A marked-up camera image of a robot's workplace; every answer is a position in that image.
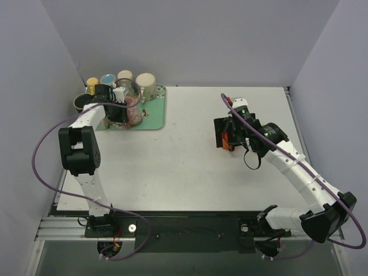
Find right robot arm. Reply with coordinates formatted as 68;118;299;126
214;106;357;243

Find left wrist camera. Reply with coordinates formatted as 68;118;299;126
113;86;129;102

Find cream floral tall mug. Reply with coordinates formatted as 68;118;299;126
117;70;133;87

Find green floral serving tray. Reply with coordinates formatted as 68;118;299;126
97;84;167;131

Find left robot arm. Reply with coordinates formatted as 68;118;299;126
58;84;128;237

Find black skull mug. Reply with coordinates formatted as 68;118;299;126
73;93;93;113

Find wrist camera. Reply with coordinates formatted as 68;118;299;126
229;97;248;110
113;86;129;102

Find large cream patterned mug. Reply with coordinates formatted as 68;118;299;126
136;72;158;102

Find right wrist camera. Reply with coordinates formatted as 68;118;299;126
229;97;248;110

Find pink mug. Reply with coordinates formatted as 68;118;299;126
123;96;143;129

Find blue mug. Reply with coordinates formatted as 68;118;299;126
99;74;117;87

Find orange mug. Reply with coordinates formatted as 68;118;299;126
222;132;235;152

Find yellow mug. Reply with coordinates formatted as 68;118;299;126
86;77;99;95

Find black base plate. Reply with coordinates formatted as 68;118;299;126
85;211;291;256

